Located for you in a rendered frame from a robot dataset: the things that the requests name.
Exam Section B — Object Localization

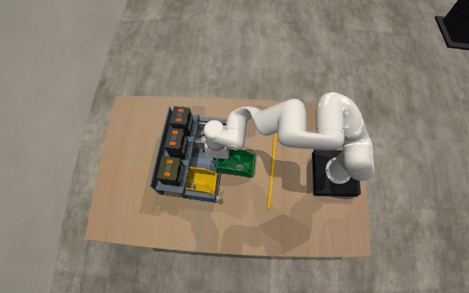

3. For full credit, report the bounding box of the black case with orange latches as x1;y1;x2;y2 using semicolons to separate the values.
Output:
169;106;193;136

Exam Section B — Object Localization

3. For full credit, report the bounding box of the yellow open bin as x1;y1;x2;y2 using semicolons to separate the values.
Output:
185;167;218;194

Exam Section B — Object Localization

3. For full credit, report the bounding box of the olive green tool case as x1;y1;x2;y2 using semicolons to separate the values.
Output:
157;156;184;186

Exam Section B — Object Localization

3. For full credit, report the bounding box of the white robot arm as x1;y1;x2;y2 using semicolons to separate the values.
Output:
203;93;375;184

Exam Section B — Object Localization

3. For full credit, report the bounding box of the green bin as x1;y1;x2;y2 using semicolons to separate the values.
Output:
216;149;256;177

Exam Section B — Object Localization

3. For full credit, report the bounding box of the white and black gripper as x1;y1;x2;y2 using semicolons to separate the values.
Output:
203;143;233;162

